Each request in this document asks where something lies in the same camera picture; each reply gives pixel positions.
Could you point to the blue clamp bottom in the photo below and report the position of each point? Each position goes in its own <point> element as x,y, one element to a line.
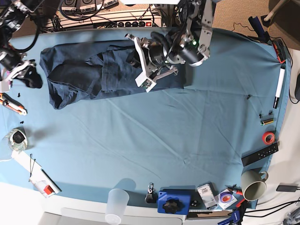
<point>236,216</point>

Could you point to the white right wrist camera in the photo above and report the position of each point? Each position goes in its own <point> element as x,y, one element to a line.
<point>5,86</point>

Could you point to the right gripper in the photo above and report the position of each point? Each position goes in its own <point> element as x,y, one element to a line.
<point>24,70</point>

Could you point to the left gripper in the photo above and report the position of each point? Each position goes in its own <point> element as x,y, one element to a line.
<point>149,56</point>

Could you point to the red handled pliers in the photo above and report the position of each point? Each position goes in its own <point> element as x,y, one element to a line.
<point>235,189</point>

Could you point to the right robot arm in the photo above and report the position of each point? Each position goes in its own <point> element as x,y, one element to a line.
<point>12,18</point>

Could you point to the light blue table cloth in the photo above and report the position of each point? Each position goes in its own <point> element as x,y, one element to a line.
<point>175,138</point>

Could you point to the dark blue T-shirt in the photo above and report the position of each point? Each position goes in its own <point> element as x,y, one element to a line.
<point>89,71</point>

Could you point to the orange utility knife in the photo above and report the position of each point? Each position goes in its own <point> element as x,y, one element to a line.
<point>9,103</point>

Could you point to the AA battery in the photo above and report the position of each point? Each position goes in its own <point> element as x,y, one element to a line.
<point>266,122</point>

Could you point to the white black marker pen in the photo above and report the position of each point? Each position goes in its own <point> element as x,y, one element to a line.
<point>279,87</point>

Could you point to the glass jar with black lid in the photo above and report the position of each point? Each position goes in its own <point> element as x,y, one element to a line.
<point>16,140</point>

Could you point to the black remote control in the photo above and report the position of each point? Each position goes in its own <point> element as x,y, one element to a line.
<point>261,154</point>

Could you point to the white labelled packet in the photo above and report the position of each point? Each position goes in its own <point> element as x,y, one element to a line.
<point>207,196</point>

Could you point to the red tape roll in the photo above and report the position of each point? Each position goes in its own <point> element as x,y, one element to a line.
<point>268,138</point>

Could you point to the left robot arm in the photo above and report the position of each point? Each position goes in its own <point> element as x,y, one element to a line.
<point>189,43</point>

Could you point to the grey-green ceramic mug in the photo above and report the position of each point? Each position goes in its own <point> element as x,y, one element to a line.
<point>253,184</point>

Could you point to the orange black clamp tool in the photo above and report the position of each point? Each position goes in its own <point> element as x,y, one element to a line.
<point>279,49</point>

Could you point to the blue box with black knob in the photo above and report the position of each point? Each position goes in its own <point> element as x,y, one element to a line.
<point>174,201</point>

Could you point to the white paper strip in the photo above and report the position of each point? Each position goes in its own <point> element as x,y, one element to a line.
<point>30,164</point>

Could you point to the translucent plastic cup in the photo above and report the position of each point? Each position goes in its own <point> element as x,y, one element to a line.
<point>116,205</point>

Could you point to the blue black clamp top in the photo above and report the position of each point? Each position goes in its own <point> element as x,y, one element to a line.
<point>262,35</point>

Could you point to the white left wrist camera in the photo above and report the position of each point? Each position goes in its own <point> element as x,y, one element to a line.
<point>142,80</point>

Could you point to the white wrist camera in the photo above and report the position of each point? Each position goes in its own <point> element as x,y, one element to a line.
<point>5,86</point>
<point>142,80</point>

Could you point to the black power adapter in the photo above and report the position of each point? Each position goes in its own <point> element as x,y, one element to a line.
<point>287,188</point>

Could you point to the white power strip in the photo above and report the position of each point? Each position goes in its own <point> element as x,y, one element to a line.
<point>128,18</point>

